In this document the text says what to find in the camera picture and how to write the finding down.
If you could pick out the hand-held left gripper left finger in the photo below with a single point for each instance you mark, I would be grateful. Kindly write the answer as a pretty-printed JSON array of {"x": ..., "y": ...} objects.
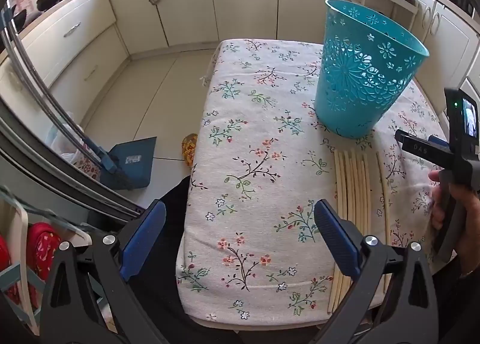
[{"x": 144, "y": 239}]

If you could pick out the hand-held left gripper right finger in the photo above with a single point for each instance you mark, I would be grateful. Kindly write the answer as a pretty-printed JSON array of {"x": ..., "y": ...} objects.
[{"x": 337, "y": 239}]

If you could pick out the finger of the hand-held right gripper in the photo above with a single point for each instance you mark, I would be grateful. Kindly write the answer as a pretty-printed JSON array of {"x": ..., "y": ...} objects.
[
  {"x": 420, "y": 147},
  {"x": 437, "y": 140}
]

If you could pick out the bundle of wooden chopsticks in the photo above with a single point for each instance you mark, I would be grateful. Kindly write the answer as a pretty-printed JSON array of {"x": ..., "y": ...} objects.
[{"x": 352, "y": 194}]

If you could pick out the teal perforated plastic basket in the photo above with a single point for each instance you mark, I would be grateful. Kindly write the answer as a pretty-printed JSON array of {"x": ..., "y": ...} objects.
[{"x": 356, "y": 78}]

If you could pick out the person's right hand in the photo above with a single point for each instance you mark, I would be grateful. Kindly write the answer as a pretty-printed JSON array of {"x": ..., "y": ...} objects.
[{"x": 468, "y": 224}]

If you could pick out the dark cloth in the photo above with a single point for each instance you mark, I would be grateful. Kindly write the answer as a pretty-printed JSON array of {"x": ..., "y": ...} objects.
[{"x": 176, "y": 209}]

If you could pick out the blue dustpan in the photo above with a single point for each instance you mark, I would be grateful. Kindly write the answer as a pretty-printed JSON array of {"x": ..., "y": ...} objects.
[{"x": 131, "y": 160}]

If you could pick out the cream panelled cabinets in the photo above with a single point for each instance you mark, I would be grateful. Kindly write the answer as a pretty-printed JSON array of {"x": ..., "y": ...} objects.
[{"x": 446, "y": 40}]

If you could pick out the red patterned bag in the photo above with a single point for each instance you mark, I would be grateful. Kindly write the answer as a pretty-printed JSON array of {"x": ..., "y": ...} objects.
[{"x": 43, "y": 250}]

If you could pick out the yellow red floor object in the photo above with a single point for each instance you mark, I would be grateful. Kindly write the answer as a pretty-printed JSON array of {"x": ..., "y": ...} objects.
[{"x": 188, "y": 147}]

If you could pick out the floral tablecloth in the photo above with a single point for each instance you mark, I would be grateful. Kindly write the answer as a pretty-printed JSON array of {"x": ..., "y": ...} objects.
[{"x": 255, "y": 111}]

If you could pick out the cream drawer cabinet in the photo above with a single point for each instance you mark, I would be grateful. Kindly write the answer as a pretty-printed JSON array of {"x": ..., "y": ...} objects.
[{"x": 75, "y": 48}]

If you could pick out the small black pan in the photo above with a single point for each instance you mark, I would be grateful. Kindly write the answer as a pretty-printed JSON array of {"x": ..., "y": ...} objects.
[{"x": 19, "y": 17}]

